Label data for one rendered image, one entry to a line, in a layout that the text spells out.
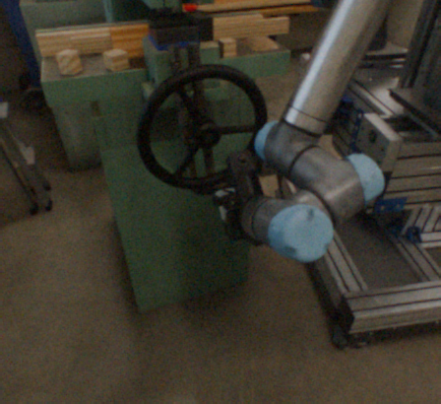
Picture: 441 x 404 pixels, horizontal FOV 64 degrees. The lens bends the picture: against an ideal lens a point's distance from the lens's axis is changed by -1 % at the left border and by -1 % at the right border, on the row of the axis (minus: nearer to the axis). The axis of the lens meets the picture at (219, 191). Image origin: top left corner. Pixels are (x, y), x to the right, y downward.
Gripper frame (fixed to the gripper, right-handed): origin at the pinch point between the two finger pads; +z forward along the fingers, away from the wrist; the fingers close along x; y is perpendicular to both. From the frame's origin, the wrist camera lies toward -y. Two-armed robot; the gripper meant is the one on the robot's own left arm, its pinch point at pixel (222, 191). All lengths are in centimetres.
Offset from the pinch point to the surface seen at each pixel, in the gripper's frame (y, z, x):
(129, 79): -28.2, 11.0, -13.8
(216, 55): -28.7, -0.3, 3.8
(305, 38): -93, 278, 205
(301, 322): 60, 34, 31
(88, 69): -32.0, 13.6, -22.2
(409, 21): -92, 245, 314
